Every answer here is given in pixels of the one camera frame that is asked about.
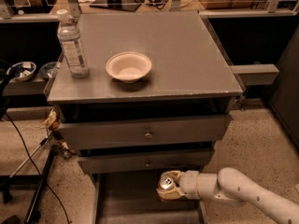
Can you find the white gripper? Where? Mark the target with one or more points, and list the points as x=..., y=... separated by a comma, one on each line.
x=188, y=183

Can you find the red coke can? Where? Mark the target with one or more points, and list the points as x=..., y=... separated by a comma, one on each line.
x=166, y=183

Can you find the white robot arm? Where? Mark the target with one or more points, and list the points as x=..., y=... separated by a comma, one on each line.
x=228, y=186

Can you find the grey open bottom drawer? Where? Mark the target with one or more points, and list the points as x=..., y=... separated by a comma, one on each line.
x=131, y=198

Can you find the grey top drawer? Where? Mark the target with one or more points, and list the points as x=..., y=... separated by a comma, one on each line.
x=144, y=132

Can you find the grey middle drawer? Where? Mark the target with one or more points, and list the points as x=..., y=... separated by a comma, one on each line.
x=173, y=159

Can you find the grey drawer cabinet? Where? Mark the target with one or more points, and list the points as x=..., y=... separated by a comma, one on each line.
x=189, y=75

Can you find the white paper bowl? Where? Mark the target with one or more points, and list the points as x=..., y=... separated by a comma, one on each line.
x=128, y=67

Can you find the black metal stand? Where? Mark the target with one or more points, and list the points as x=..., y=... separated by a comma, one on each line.
x=37, y=182

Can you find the grey side shelf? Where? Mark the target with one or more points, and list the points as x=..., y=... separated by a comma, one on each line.
x=255, y=74

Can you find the clear plastic water bottle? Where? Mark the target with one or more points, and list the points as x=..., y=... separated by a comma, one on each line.
x=69, y=36

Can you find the blue grey bowl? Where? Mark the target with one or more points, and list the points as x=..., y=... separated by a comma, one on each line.
x=49, y=70

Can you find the black monitor stand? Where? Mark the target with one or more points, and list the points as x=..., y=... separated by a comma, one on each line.
x=120, y=5

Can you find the white bowl with items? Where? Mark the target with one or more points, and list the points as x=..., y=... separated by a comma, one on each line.
x=22, y=71

